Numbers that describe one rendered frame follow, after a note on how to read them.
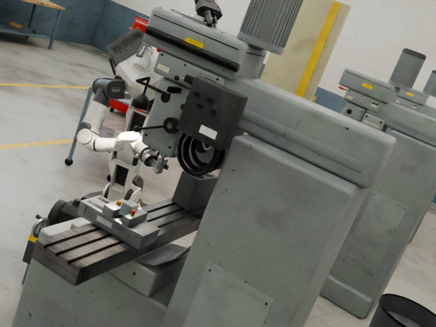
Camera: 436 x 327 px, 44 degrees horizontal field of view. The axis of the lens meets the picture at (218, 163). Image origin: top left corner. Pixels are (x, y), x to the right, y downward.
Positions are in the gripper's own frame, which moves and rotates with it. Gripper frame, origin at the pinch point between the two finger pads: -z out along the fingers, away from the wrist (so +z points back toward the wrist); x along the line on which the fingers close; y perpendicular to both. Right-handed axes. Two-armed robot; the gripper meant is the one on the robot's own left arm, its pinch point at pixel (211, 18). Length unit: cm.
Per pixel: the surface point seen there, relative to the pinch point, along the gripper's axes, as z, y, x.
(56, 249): -72, -75, 48
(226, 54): -24.4, 2.2, 2.0
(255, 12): -15.9, 19.4, -3.3
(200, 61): -20.7, -8.0, 6.9
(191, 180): -21, -85, -38
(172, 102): -24.3, -29.8, 8.1
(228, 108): -57, 4, 13
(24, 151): 172, -323, -41
